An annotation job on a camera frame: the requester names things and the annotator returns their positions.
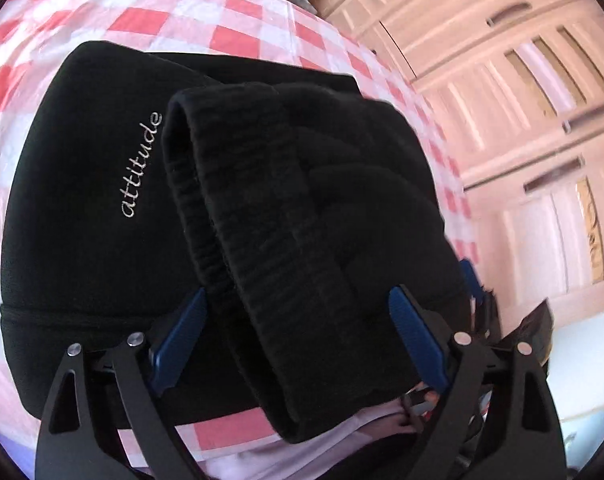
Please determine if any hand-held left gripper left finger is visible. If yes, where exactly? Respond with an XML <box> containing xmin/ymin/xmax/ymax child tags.
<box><xmin>34</xmin><ymin>287</ymin><xmax>208</xmax><ymax>480</ymax></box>

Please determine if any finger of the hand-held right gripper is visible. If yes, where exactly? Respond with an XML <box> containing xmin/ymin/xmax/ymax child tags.
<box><xmin>458</xmin><ymin>259</ymin><xmax>484</xmax><ymax>307</ymax></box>

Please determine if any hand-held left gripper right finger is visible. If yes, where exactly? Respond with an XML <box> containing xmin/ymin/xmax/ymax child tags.
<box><xmin>388</xmin><ymin>285</ymin><xmax>569</xmax><ymax>480</ymax></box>

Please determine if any black fleece sweater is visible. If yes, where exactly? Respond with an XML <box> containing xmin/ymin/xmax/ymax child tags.
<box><xmin>0</xmin><ymin>40</ymin><xmax>475</xmax><ymax>445</ymax></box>

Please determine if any person's right hand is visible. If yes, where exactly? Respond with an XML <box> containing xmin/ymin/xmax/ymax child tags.
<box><xmin>404</xmin><ymin>389</ymin><xmax>440</xmax><ymax>420</ymax></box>

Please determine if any beige wardrobe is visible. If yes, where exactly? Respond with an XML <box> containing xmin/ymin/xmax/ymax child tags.
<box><xmin>313</xmin><ymin>0</ymin><xmax>604</xmax><ymax>313</ymax></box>

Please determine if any pink checkered bedsheet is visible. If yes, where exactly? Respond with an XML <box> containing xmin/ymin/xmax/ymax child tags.
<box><xmin>0</xmin><ymin>0</ymin><xmax>483</xmax><ymax>466</ymax></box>

